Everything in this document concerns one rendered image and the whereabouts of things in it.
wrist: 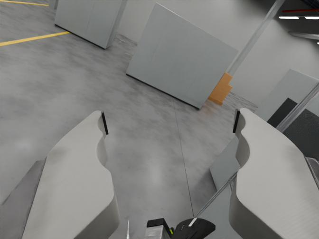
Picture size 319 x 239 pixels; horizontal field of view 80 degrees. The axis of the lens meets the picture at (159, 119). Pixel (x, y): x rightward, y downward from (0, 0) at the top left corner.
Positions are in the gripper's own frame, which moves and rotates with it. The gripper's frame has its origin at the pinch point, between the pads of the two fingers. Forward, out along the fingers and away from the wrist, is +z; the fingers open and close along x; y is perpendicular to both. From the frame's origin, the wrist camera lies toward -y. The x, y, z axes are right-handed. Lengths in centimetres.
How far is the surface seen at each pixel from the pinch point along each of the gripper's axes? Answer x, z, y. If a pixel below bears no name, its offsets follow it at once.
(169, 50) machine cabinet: 13, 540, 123
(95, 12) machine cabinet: -221, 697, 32
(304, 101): 90, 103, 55
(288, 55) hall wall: 767, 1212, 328
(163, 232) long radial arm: -2, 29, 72
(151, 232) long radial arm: -6, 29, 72
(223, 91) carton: 243, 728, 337
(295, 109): 87, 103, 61
